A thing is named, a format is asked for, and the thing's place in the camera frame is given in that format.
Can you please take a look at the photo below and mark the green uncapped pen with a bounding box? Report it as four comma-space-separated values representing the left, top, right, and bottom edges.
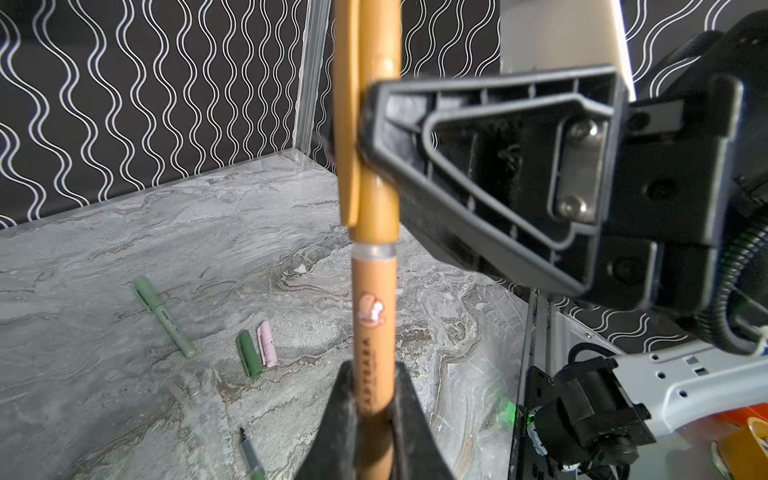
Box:
239, 427, 266, 480

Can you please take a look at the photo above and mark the pink pen cap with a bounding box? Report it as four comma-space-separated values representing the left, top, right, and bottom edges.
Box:
257, 321, 279, 369

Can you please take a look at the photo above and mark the black corrugated cable conduit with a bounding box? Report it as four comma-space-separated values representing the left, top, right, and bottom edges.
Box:
704, 221, 768, 355

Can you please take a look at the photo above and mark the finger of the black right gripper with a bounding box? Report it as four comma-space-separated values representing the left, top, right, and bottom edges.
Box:
363, 65, 627, 296

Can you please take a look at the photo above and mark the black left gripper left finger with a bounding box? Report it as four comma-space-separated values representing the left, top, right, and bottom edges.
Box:
294, 360, 358, 480

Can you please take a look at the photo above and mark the aluminium right corner post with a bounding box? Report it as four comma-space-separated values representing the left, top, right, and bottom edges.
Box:
293, 0, 331, 156

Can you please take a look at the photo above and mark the orange pen cap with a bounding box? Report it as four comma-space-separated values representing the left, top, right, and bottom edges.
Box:
332, 0, 401, 244

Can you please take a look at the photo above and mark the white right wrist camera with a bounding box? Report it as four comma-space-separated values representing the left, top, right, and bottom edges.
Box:
499, 0, 636, 101

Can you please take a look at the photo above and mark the green pen cap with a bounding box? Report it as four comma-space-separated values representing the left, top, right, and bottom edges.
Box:
235, 330, 263, 380

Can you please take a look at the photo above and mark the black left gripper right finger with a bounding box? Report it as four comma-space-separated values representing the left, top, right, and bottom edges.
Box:
391, 362, 453, 480

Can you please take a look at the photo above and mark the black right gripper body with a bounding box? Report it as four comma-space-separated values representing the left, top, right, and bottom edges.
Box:
585, 11, 767, 354

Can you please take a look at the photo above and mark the light green pen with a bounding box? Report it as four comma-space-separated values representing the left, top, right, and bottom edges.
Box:
132, 276, 197, 358

